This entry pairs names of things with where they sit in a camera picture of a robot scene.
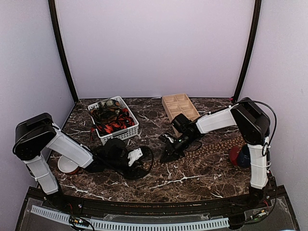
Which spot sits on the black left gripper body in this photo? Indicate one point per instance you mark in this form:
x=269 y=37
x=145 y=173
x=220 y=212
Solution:
x=114 y=163

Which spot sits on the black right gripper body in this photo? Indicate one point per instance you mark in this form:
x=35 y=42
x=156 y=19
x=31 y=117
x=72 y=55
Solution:
x=184 y=143

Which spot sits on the brown floral tie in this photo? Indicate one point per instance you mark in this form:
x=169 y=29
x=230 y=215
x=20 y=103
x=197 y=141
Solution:
x=199 y=152

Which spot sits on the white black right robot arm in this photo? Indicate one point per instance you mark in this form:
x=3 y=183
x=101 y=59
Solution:
x=254 y=126

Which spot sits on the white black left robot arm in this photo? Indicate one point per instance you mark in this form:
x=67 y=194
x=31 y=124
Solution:
x=40 y=133

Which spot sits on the orange navy striped tie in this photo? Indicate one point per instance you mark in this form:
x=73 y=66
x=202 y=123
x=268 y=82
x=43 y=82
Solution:
x=110 y=119

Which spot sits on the wooden compartment tray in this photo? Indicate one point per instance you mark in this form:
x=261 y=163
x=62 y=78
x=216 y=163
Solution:
x=179 y=104

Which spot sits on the orange white bowl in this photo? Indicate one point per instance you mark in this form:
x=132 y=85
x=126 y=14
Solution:
x=67 y=166

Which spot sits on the green patterned tie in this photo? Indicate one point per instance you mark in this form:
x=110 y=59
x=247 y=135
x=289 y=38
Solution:
x=109 y=103

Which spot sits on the red saucer plate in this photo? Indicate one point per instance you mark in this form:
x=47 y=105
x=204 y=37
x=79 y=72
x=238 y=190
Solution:
x=233 y=154

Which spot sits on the blue mug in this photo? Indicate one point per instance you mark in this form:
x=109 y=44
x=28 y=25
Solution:
x=243 y=159

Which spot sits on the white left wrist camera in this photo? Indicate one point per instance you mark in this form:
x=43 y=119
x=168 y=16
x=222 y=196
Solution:
x=134 y=156

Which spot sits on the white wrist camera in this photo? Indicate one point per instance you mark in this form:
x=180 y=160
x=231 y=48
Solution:
x=134 y=156
x=166 y=138

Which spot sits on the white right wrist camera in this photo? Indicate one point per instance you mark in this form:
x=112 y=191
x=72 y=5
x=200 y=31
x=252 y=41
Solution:
x=166 y=138

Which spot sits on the white slotted cable duct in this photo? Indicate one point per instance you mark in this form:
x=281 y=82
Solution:
x=103 y=225

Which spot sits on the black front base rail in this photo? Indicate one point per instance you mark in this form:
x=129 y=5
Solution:
x=232 y=206

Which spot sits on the black right frame post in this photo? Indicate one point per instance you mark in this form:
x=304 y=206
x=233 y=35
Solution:
x=249 y=50

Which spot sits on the black frame post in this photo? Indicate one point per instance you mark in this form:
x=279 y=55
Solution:
x=249 y=50
x=61 y=51

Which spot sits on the black left frame post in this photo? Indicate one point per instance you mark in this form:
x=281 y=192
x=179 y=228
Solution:
x=61 y=51

